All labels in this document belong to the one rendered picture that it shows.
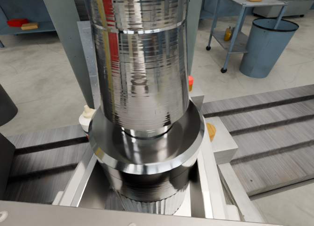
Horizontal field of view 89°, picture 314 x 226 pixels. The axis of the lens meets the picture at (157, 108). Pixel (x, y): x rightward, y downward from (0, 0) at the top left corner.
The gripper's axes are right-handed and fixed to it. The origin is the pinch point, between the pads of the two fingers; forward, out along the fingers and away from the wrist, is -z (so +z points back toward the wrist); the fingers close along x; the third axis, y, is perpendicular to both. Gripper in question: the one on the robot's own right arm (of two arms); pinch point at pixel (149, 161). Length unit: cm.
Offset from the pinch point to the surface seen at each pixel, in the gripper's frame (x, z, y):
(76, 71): 31, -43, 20
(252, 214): -11.4, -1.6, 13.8
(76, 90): 113, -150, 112
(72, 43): 29, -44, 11
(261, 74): -124, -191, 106
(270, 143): -23.3, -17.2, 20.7
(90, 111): 12.4, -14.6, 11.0
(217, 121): -8.5, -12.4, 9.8
